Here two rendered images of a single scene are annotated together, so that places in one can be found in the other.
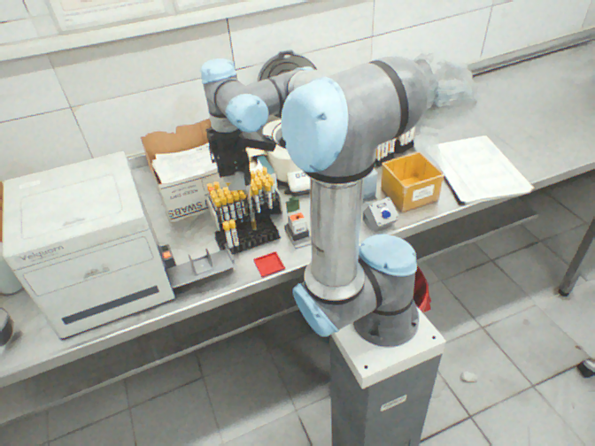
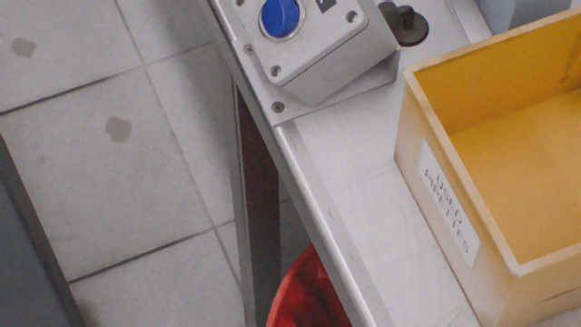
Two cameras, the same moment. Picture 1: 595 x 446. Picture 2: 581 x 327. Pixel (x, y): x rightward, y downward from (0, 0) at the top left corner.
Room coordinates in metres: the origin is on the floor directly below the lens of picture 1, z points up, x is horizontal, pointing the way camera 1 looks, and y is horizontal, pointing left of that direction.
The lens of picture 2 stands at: (0.99, -0.65, 1.52)
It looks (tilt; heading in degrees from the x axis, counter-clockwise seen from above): 61 degrees down; 90
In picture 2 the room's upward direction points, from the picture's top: 2 degrees counter-clockwise
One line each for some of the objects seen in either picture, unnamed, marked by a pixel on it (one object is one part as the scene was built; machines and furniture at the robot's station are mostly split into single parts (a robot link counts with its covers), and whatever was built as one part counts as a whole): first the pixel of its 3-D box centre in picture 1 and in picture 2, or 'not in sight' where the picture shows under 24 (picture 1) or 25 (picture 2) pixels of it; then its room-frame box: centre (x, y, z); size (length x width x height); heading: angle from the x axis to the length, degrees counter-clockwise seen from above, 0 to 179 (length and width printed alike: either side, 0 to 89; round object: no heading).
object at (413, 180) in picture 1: (411, 181); (552, 169); (1.15, -0.34, 0.93); 0.13 x 0.13 x 0.10; 20
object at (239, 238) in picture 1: (244, 224); not in sight; (1.00, 0.16, 0.93); 0.17 x 0.09 x 0.11; 111
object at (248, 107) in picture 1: (248, 104); not in sight; (0.93, 0.09, 1.35); 0.11 x 0.11 x 0.08; 29
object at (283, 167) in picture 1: (304, 150); not in sight; (1.33, -0.03, 0.94); 0.30 x 0.24 x 0.12; 12
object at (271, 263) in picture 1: (268, 264); not in sight; (0.89, 0.10, 0.88); 0.07 x 0.07 x 0.01; 21
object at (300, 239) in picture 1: (297, 231); not in sight; (1.00, 0.01, 0.89); 0.09 x 0.05 x 0.04; 19
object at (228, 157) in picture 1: (228, 148); not in sight; (1.00, 0.17, 1.19); 0.09 x 0.08 x 0.12; 111
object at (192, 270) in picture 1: (193, 267); not in sight; (0.86, 0.29, 0.92); 0.21 x 0.07 x 0.05; 111
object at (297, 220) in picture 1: (297, 224); not in sight; (1.00, 0.01, 0.92); 0.05 x 0.04 x 0.06; 19
